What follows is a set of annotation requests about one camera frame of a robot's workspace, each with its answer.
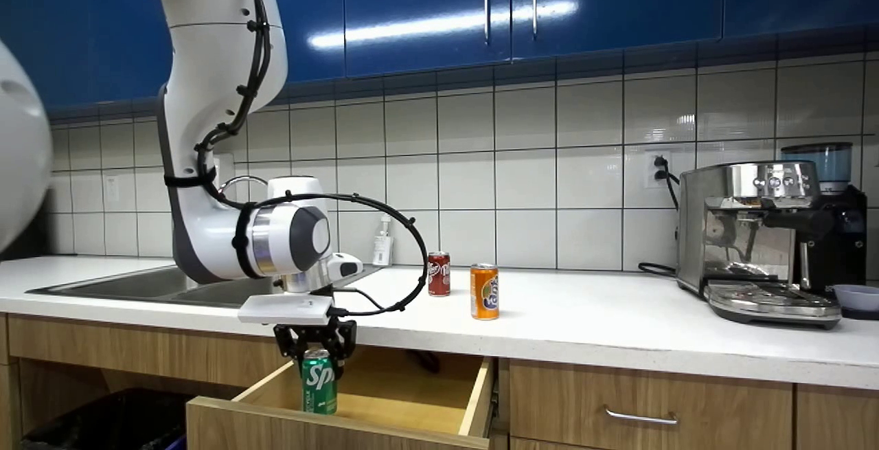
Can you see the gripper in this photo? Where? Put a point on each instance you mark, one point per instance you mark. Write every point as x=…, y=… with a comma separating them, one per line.
x=316, y=332

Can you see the green soda can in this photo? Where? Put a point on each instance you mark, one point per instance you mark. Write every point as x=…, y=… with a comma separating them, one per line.
x=319, y=385

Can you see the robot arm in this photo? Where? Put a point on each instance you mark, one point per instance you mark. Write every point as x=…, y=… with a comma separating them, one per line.
x=206, y=58

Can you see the open wooden drawer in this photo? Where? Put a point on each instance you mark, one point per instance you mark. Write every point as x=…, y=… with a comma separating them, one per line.
x=398, y=395

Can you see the white soap bottle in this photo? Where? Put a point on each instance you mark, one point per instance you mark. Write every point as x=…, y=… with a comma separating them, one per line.
x=382, y=247

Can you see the red soda can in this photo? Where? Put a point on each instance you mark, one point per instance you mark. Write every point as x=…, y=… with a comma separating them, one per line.
x=439, y=275

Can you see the orange soda can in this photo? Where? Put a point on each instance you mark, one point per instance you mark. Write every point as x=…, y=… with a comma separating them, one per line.
x=484, y=292

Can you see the chrome tap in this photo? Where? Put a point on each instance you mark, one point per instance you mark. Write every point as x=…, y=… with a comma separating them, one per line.
x=240, y=179

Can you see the steel sink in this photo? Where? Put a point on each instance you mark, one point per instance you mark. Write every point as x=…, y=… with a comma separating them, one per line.
x=137, y=285

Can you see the closed wooden drawer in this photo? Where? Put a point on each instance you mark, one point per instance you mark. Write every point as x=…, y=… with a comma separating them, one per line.
x=838, y=419
x=584, y=395

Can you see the steel espresso machine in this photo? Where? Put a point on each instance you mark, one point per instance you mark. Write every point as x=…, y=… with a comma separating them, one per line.
x=748, y=244

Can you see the black coffee grinder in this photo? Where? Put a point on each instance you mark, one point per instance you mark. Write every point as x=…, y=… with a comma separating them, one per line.
x=841, y=230

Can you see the grey bowl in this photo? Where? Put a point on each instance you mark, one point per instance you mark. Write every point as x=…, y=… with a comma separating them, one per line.
x=858, y=296

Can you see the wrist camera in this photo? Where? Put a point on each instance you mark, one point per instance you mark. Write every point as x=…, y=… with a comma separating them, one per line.
x=285, y=309

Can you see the white switch plate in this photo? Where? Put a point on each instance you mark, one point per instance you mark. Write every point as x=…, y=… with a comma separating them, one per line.
x=111, y=189

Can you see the white wall socket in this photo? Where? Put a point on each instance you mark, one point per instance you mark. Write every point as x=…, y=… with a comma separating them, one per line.
x=652, y=172

